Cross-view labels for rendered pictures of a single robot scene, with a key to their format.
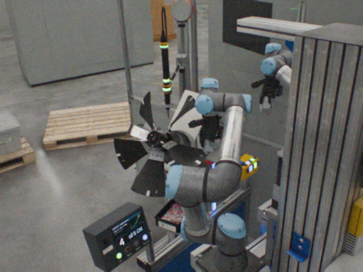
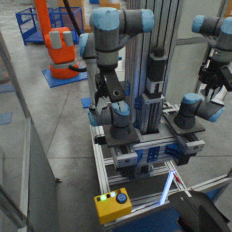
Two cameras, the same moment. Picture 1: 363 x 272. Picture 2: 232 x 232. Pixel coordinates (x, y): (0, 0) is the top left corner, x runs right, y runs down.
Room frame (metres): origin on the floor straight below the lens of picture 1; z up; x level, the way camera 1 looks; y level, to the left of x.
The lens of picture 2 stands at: (2.35, -0.21, 1.91)
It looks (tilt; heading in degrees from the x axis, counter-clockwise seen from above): 39 degrees down; 206
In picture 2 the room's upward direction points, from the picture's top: straight up
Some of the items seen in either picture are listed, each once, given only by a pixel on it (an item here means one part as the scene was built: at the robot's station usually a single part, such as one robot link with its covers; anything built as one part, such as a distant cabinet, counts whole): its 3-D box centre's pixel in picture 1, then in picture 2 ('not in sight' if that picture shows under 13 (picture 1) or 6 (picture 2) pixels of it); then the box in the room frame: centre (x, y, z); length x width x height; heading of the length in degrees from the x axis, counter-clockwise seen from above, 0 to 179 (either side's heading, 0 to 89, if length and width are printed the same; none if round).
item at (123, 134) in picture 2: not in sight; (120, 126); (1.52, -0.59, 1.09); 0.15 x 0.15 x 0.10
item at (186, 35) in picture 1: (187, 133); not in sight; (2.75, -0.06, 0.90); 0.08 x 0.06 x 1.80; 80
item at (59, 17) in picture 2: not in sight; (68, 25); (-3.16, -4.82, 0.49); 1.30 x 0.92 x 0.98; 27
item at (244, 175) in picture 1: (244, 167); (112, 205); (1.99, -0.40, 1.02); 0.16 x 0.10 x 0.11; 135
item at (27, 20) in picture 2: not in sight; (38, 25); (-2.65, -5.71, 0.49); 1.27 x 0.88 x 0.98; 27
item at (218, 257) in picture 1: (231, 252); (185, 116); (1.21, -0.20, 1.09); 0.15 x 0.15 x 0.10
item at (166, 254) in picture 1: (205, 224); (173, 199); (1.71, -0.12, 0.82); 0.90 x 0.04 x 0.08; 135
